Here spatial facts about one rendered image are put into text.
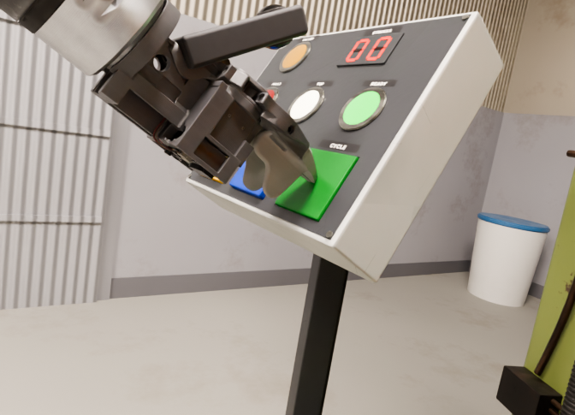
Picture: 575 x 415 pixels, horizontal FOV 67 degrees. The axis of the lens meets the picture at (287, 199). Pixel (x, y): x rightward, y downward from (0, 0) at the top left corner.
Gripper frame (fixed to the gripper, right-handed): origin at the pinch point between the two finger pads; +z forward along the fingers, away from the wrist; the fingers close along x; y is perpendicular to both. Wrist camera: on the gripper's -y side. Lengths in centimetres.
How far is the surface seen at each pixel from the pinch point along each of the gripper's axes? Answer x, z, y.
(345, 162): 2.8, 1.3, -2.0
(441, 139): 7.0, 6.8, -9.5
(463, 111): 7.0, 7.4, -13.6
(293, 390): -9.6, 26.8, 22.9
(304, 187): -0.5, 1.2, 1.9
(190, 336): -151, 107, 56
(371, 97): 0.7, 1.3, -10.1
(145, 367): -131, 82, 70
